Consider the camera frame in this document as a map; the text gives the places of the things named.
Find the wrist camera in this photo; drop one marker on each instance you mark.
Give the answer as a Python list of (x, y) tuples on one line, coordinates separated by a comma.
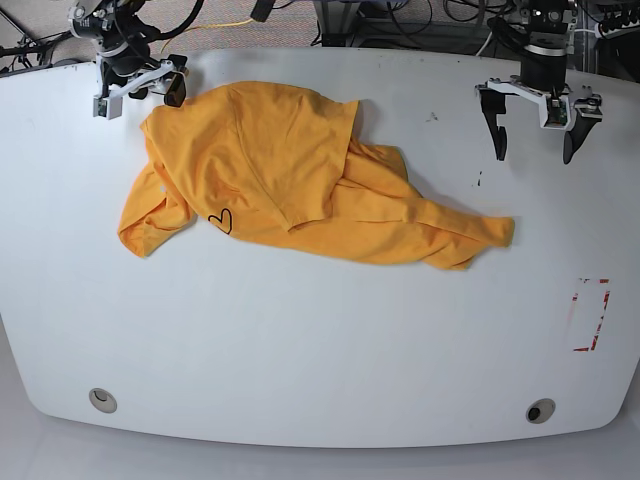
[(108, 108), (554, 113)]

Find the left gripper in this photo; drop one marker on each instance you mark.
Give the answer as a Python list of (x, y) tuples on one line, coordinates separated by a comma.
[(541, 74)]

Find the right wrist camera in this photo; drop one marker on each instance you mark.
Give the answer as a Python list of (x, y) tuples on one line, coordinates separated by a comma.
[(108, 108)]

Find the table cable grommet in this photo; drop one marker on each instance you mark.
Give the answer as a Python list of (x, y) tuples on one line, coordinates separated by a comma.
[(540, 411), (103, 401)]

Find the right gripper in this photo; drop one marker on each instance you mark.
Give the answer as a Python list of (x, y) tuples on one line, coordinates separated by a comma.
[(132, 76)]

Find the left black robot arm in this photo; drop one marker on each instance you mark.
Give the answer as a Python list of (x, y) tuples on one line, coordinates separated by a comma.
[(543, 42)]

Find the white power strip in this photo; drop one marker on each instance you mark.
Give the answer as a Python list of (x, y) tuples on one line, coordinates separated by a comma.
[(617, 25)]

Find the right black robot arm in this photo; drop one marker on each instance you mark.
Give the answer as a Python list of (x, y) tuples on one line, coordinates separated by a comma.
[(114, 28)]

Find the red tape rectangle marking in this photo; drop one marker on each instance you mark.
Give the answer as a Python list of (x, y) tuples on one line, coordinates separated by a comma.
[(588, 308)]

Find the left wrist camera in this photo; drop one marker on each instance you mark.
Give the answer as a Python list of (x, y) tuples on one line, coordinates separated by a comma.
[(554, 113)]

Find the left table cable grommet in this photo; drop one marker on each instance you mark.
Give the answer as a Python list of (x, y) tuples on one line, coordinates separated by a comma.
[(103, 401)]

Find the right table cable grommet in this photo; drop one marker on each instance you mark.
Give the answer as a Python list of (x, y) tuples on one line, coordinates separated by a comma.
[(540, 411)]

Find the orange T-shirt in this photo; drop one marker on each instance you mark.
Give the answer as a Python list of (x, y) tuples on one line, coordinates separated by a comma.
[(281, 166)]

